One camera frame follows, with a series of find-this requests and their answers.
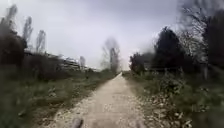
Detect bare pale tree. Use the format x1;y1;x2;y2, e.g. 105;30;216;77
100;36;122;75

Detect pale gravel path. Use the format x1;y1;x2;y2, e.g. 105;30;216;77
43;72;151;128

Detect long fence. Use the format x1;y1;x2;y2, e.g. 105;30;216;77
23;49;99;73

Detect dark conical trees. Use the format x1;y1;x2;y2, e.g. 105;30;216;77
129;26;189;75

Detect robot's own part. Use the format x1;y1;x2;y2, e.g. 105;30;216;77
69;117;85;128

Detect dark overgrown verge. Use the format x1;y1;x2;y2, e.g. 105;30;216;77
122;68;224;128

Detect green overgrown verge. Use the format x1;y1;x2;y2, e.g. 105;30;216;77
0;64;116;128

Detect row of thin trees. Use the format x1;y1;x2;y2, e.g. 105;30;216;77
0;3;48;55

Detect dark bush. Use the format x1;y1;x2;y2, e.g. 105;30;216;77
0;31;28;69

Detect large bare-branched tree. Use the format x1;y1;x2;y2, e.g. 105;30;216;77
178;0;224;79

